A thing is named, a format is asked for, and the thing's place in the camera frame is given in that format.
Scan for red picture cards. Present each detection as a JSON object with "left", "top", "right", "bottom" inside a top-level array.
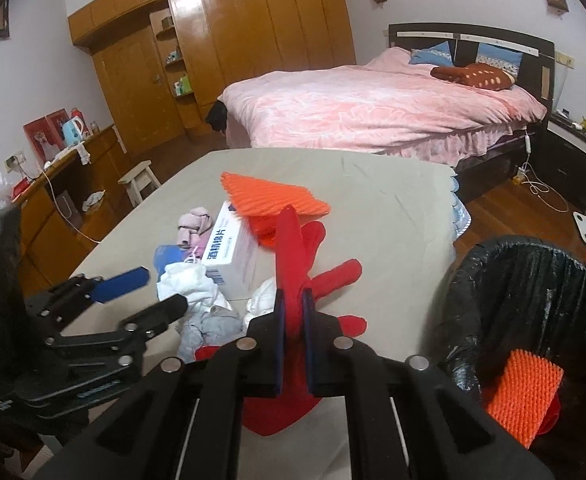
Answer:
[{"left": 23, "top": 108, "right": 72, "bottom": 166}]

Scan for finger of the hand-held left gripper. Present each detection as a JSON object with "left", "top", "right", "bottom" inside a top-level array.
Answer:
[
  {"left": 25, "top": 266, "right": 150, "bottom": 334},
  {"left": 45, "top": 293, "right": 188, "bottom": 361}
]

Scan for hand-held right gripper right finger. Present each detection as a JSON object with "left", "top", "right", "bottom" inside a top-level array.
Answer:
[{"left": 303, "top": 292, "right": 556, "bottom": 480}]

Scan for blue quilted cloth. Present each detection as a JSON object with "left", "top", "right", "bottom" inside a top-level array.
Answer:
[{"left": 449, "top": 172, "right": 474, "bottom": 243}]

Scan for beige table cover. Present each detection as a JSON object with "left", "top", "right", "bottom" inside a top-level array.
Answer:
[{"left": 20, "top": 147, "right": 458, "bottom": 480}]

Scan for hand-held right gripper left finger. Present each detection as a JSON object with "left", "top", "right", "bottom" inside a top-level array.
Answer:
[{"left": 33, "top": 294, "right": 286, "bottom": 480}]

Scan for white blue cardboard box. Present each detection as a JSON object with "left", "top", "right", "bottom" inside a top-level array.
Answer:
[{"left": 200, "top": 200, "right": 274, "bottom": 302}]

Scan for white power cable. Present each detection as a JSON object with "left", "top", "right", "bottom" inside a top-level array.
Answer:
[{"left": 514, "top": 130, "right": 570, "bottom": 214}]

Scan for brown dotted pillow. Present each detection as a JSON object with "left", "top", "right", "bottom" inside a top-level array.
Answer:
[{"left": 431, "top": 62, "right": 518, "bottom": 92}]

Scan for red rubber glove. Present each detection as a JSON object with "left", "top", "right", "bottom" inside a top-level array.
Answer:
[{"left": 193, "top": 205, "right": 370, "bottom": 437}]

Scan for blue plastic cover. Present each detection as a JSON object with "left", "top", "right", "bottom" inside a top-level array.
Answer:
[{"left": 154, "top": 244, "right": 194, "bottom": 282}]

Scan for black cloth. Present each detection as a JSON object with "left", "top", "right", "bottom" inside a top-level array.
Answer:
[{"left": 205, "top": 100, "right": 229, "bottom": 134}]

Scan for blue patterned pillow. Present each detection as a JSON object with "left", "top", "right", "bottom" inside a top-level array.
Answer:
[
  {"left": 475, "top": 42, "right": 524, "bottom": 77},
  {"left": 410, "top": 41, "right": 454, "bottom": 67}
]

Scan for wooden wardrobe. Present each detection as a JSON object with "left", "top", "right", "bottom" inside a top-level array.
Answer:
[{"left": 68, "top": 0, "right": 358, "bottom": 157}]

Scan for red crumpled wrapper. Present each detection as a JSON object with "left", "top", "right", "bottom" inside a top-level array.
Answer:
[{"left": 249, "top": 215, "right": 280, "bottom": 249}]

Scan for white wooden stool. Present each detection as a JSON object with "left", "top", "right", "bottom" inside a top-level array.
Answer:
[{"left": 118, "top": 160, "right": 162, "bottom": 209}]

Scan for grey crumpled cloth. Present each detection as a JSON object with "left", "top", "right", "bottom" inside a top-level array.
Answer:
[{"left": 177, "top": 304, "right": 244, "bottom": 363}]

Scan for blue electric kettle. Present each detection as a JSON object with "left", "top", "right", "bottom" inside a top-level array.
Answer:
[{"left": 62, "top": 116, "right": 90, "bottom": 148}]

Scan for dark nightstand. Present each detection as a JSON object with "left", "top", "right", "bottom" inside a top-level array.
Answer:
[{"left": 532, "top": 111, "right": 586, "bottom": 212}]

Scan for wooden sideboard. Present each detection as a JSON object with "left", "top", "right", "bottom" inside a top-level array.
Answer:
[{"left": 12, "top": 124, "right": 134, "bottom": 297}]

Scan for dark wooden bed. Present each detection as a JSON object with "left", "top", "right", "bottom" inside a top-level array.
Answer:
[{"left": 221, "top": 22, "right": 557, "bottom": 202}]

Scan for pink blanket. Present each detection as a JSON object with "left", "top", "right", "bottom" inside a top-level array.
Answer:
[{"left": 221, "top": 46, "right": 548, "bottom": 163}]

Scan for pink face mask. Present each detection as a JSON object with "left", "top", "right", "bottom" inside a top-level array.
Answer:
[{"left": 177, "top": 207, "right": 216, "bottom": 252}]

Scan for trash bin with black bag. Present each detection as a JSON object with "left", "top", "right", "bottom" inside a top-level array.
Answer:
[{"left": 433, "top": 235, "right": 586, "bottom": 480}]

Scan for small white crumpled tissue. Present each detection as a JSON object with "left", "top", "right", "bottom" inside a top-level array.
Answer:
[{"left": 243, "top": 280, "right": 280, "bottom": 327}]

